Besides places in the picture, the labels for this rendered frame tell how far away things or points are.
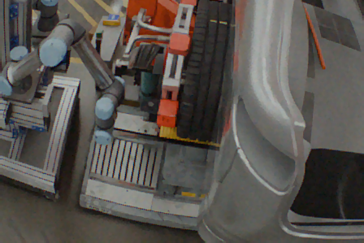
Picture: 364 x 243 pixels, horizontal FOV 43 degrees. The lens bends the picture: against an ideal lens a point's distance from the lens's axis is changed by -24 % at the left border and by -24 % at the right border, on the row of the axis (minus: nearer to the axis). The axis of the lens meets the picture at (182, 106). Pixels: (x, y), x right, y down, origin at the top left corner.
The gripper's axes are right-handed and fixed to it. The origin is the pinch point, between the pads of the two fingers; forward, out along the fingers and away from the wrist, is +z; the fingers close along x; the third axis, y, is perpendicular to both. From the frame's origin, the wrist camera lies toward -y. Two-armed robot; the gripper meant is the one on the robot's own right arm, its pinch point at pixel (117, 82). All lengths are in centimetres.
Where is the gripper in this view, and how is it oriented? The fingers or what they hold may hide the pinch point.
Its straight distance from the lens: 252.3
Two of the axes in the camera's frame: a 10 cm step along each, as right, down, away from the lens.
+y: 1.2, -6.8, -7.3
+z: 1.2, -7.2, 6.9
